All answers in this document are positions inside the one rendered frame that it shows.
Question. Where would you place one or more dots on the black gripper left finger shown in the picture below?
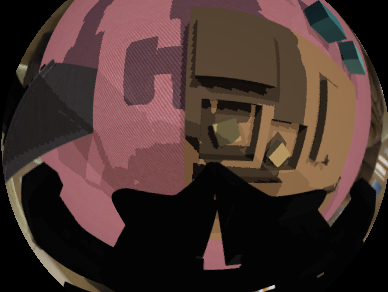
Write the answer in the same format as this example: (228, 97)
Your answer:
(190, 212)

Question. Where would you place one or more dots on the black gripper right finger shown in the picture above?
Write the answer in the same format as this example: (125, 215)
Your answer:
(245, 213)

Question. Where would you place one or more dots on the small tan block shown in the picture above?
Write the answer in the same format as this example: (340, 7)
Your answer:
(277, 153)
(227, 131)

